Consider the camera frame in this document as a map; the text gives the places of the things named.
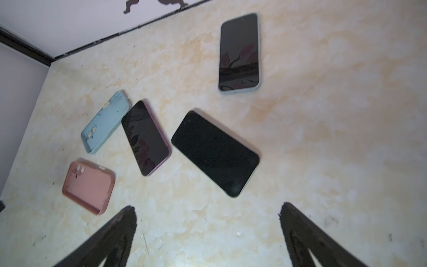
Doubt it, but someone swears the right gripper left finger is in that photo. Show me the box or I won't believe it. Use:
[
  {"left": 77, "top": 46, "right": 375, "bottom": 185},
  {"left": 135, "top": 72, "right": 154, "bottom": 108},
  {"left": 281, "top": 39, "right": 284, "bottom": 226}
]
[{"left": 56, "top": 206, "right": 137, "bottom": 267}]

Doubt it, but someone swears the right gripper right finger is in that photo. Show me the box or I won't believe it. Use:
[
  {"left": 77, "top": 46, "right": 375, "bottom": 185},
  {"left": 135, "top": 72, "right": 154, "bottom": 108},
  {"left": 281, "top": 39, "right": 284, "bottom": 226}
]
[{"left": 279, "top": 202, "right": 365, "bottom": 267}]

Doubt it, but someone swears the light blue phone case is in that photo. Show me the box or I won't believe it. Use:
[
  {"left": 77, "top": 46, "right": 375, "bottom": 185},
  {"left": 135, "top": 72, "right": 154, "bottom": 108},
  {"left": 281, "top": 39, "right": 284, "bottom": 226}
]
[{"left": 218, "top": 12, "right": 262, "bottom": 95}]

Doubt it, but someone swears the pink phone case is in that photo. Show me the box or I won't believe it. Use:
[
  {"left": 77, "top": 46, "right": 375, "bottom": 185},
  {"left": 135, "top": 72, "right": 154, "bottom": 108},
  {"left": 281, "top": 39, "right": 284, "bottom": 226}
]
[{"left": 62, "top": 158, "right": 116, "bottom": 215}]

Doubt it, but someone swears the black phone purple edge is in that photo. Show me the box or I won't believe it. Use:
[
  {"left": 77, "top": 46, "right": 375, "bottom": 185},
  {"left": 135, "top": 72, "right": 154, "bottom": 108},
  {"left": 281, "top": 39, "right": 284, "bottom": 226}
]
[{"left": 121, "top": 100, "right": 171, "bottom": 176}]

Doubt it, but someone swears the light blue case far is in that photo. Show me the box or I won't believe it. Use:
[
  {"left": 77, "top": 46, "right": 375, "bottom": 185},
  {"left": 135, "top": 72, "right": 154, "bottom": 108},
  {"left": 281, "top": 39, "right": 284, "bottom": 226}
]
[{"left": 81, "top": 90, "right": 132, "bottom": 154}]

